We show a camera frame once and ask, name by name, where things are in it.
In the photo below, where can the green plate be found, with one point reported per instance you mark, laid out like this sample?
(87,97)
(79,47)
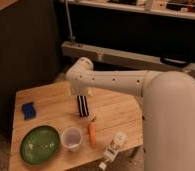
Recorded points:
(39,145)

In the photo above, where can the white spray bottle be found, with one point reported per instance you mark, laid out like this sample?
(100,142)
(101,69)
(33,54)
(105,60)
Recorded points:
(112,150)

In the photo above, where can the blue sponge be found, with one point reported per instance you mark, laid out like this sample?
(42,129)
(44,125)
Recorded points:
(29,111)

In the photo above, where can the wooden table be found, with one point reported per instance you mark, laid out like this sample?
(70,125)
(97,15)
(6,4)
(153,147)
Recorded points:
(57,107)

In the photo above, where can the black handle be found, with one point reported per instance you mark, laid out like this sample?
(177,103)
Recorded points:
(174,63)

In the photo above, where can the orange carrot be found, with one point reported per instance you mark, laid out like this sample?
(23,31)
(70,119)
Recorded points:
(92,132)

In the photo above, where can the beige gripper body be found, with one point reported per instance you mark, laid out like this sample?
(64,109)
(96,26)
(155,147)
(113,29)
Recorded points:
(89,94)

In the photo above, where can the black striped eraser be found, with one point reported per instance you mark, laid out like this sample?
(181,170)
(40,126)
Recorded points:
(82,106)

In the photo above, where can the white ceramic cup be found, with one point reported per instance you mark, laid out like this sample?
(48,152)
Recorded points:
(71,138)

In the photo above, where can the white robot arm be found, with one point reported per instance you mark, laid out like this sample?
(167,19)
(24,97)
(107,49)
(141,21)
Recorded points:
(168,110)

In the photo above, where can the metal pole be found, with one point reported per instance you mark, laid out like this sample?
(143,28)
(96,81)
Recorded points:
(72,37)

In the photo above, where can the grey metal beam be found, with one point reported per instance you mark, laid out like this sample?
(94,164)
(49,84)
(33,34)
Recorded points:
(120,58)

